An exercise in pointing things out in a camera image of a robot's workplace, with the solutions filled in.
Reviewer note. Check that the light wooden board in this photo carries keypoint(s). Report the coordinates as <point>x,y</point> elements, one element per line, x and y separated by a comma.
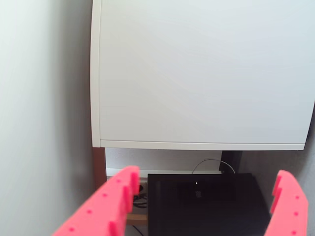
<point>136,218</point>

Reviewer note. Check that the white power strip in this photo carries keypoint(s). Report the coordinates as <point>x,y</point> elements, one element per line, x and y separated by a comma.
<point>143,184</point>

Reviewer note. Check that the brown wooden strip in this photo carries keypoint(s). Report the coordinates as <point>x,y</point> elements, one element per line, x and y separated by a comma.
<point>99,167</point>

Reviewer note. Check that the black electronic device box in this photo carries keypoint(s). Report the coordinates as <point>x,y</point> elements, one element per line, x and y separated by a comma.
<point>201,214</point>

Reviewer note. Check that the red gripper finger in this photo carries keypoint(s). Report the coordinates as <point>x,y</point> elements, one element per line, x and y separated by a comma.
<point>291,211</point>
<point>103,209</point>

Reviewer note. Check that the white skirting board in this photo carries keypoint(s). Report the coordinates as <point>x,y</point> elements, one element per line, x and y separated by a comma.
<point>167,172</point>

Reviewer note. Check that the black desk leg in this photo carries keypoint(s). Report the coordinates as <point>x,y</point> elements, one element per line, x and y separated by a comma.
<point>232,161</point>

